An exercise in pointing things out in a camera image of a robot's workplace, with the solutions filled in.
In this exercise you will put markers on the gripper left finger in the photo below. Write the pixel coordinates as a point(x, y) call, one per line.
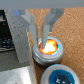
point(33, 30)

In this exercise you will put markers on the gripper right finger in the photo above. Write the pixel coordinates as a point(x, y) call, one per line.
point(45, 29)

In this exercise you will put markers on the blue button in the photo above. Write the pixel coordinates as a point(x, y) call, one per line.
point(61, 75)

